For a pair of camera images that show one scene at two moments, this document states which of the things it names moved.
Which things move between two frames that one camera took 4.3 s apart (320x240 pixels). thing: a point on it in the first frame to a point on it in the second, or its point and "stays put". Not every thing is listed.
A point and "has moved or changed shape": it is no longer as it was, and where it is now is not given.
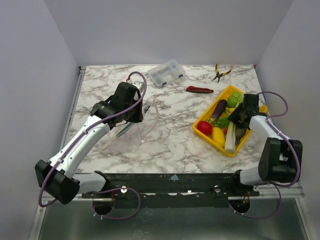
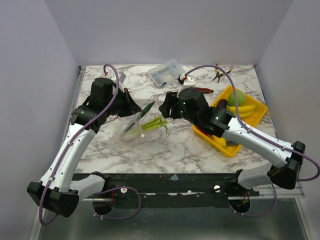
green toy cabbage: [236, 98] stays put
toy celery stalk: [230, 145] to [157, 122]
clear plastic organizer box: [166, 73] stays put
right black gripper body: [236, 117] to [172, 104]
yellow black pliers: [218, 75] stays put
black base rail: [166, 190] stays put
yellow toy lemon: [218, 136] stays put
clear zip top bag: [127, 137] has moved or changed shape
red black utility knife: [198, 90] stays put
